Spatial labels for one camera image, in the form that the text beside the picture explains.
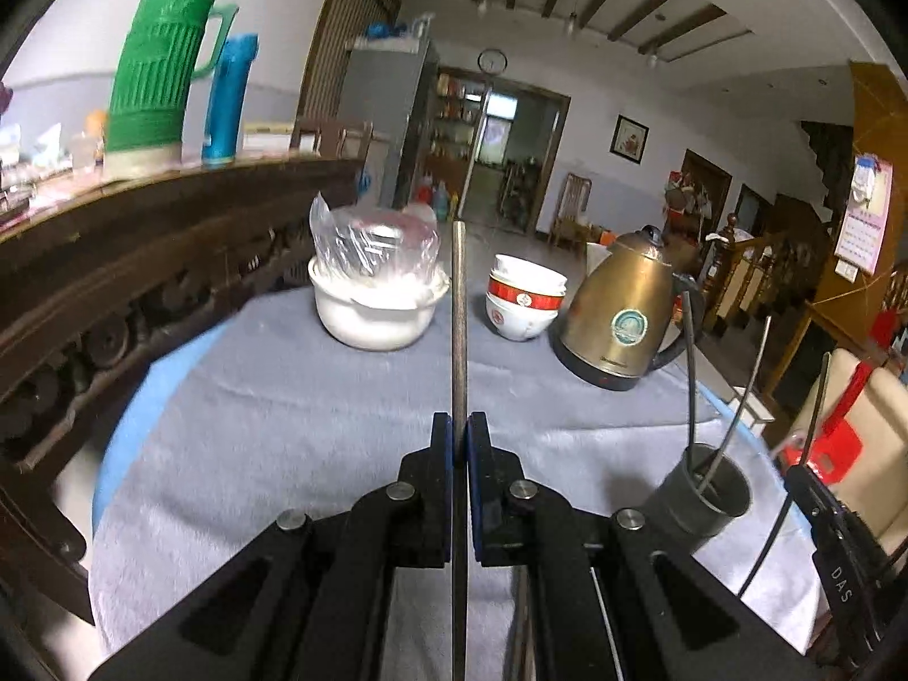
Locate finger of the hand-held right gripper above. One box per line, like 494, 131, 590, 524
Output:
782, 466, 870, 629

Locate dark wooden chair back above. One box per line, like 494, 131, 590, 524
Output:
289, 117, 375, 157

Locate wooden stair railing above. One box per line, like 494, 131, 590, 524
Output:
699, 213, 838, 342

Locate white ceramic pot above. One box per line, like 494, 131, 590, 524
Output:
308, 259, 451, 352

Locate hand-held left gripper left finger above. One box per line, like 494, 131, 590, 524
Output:
89, 411, 455, 681

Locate blue table cover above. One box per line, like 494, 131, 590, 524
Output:
92, 312, 242, 512

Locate grey metal utensil holder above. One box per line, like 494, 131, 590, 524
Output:
642, 443, 753, 554

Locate wall calendar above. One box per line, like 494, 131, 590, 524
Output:
833, 152, 895, 278

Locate clear plastic bag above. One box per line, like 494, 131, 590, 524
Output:
308, 193, 442, 283

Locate green thermos flask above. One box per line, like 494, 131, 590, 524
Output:
103, 0, 240, 180

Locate metal chopstick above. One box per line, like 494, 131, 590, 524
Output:
682, 289, 700, 473
452, 220, 469, 681
736, 352, 833, 598
699, 313, 774, 494

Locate white bowl with red emblem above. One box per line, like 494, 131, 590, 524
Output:
485, 294, 558, 343

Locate brass electric kettle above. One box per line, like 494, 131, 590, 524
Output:
549, 225, 707, 393

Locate beige chair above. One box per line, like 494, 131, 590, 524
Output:
780, 347, 908, 569

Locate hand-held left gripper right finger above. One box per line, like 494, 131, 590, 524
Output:
464, 411, 827, 681

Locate wooden dining chair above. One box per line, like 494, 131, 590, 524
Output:
549, 171, 595, 249

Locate white bowl with red band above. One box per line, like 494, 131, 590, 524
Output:
486, 276, 566, 319

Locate small white stool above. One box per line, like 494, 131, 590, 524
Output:
730, 386, 779, 435

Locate framed wall picture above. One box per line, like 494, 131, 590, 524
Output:
610, 114, 650, 162

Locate blue thermos bottle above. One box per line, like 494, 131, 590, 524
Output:
200, 33, 260, 167

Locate grey refrigerator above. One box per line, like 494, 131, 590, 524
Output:
337, 39, 441, 212

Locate grey tablecloth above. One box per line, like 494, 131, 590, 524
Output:
89, 284, 827, 681

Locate carved dark wooden sideboard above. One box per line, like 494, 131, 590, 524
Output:
0, 152, 370, 625

